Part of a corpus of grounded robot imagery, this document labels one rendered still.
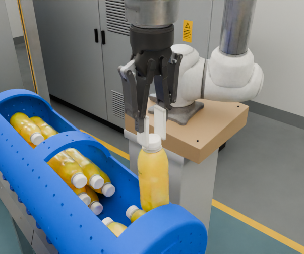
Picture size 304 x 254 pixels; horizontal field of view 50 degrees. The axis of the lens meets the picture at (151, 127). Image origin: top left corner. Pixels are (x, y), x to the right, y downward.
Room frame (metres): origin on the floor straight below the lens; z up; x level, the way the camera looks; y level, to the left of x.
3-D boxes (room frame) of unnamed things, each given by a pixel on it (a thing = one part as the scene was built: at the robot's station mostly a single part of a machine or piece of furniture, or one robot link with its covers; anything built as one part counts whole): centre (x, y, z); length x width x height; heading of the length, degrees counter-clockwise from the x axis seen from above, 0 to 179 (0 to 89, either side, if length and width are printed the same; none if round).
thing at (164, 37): (0.56, 0.00, 1.56); 0.08 x 0.07 x 0.09; 130
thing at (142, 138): (0.54, 0.02, 1.41); 0.03 x 0.01 x 0.07; 40
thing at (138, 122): (0.53, 0.03, 1.43); 0.03 x 0.01 x 0.05; 130
